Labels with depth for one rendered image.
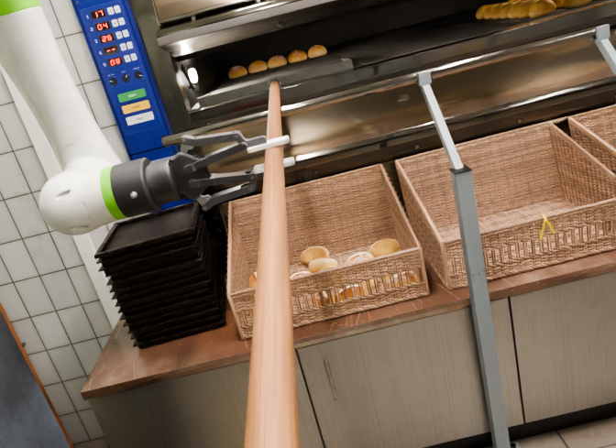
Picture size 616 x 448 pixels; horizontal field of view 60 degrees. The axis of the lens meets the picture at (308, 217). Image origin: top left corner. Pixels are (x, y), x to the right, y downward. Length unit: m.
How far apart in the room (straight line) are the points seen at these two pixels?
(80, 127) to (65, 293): 1.21
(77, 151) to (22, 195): 1.05
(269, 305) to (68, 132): 0.71
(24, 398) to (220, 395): 0.57
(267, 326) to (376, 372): 1.22
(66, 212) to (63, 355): 1.43
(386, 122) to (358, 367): 0.82
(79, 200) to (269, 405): 0.67
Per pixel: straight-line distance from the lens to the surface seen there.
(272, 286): 0.44
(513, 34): 1.97
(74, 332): 2.25
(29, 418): 1.27
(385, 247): 1.75
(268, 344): 0.37
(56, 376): 2.39
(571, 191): 2.01
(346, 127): 1.85
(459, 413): 1.75
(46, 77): 1.05
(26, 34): 1.04
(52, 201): 0.95
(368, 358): 1.56
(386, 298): 1.53
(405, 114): 1.88
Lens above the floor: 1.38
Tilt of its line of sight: 20 degrees down
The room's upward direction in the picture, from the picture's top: 15 degrees counter-clockwise
